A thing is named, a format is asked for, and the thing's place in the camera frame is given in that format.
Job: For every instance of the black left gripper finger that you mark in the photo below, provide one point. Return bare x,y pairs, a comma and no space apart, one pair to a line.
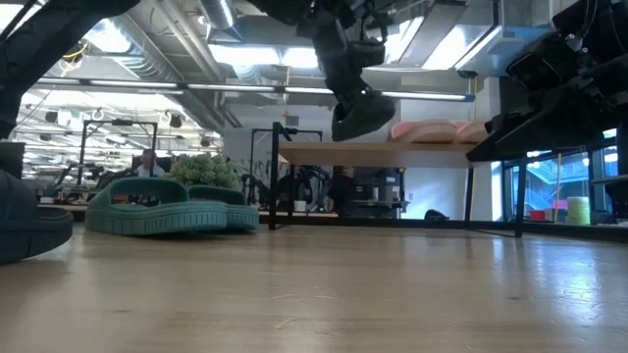
353,102

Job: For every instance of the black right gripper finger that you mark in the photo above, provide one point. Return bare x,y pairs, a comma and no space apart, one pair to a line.
530,113
549,137

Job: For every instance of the black slide sandal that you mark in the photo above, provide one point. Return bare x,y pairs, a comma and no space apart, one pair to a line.
29,230
363,122

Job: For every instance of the pink slide sandal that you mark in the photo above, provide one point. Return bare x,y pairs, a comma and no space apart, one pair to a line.
424,132
473,133

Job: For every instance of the green slide sandal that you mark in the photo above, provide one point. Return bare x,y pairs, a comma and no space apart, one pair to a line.
240,216
157,218

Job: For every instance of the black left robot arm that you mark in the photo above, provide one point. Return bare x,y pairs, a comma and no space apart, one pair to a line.
44,44

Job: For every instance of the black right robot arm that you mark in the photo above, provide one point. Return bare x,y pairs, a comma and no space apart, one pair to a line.
598,19

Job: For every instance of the red cup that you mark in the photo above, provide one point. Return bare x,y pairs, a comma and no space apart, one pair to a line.
537,215

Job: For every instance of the green yellow bottle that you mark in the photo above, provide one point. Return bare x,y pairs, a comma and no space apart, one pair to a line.
579,211

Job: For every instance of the person in dark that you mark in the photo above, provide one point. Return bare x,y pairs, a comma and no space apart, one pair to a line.
343,188

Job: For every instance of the long ceiling light tube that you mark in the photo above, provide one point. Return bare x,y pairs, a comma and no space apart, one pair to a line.
235,87

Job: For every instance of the white cup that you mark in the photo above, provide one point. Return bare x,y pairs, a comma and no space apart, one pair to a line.
300,205

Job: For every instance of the black rounded object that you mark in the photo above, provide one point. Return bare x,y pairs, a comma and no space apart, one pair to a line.
435,215

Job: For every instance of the small green artificial plant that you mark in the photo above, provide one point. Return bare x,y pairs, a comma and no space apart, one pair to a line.
203,170

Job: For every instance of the seated person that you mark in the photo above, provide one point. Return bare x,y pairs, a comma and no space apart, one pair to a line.
148,166

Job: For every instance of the wooden shelf with black frame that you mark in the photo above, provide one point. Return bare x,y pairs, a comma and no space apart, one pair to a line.
373,154

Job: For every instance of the black aluminium table frame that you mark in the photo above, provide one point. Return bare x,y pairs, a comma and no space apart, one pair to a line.
392,223

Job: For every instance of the silver ventilation duct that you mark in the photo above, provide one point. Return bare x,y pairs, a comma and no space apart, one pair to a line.
218,12

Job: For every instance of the black metal rig frame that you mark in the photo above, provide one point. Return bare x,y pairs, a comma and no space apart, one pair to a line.
118,122

